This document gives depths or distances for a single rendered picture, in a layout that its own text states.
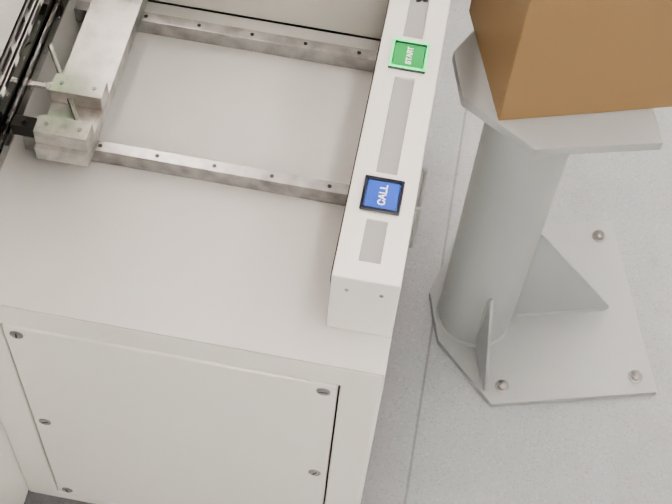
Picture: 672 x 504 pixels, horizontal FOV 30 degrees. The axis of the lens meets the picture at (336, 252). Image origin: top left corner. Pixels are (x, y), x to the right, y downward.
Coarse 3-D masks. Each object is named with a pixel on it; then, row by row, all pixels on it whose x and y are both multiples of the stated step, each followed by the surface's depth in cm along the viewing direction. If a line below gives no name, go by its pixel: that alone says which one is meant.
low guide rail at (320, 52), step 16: (80, 16) 205; (144, 16) 204; (160, 16) 204; (144, 32) 206; (160, 32) 205; (176, 32) 204; (192, 32) 204; (208, 32) 203; (224, 32) 203; (240, 32) 203; (256, 32) 203; (240, 48) 205; (256, 48) 204; (272, 48) 203; (288, 48) 203; (304, 48) 202; (320, 48) 202; (336, 48) 202; (352, 48) 202; (336, 64) 204; (352, 64) 203; (368, 64) 203
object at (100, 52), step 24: (96, 0) 201; (120, 0) 201; (144, 0) 203; (96, 24) 198; (120, 24) 199; (96, 48) 196; (120, 48) 196; (72, 72) 193; (96, 72) 193; (120, 72) 196; (96, 120) 188; (96, 144) 189
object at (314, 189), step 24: (24, 144) 191; (120, 144) 190; (144, 168) 190; (168, 168) 189; (192, 168) 188; (216, 168) 188; (240, 168) 188; (288, 192) 189; (312, 192) 188; (336, 192) 187
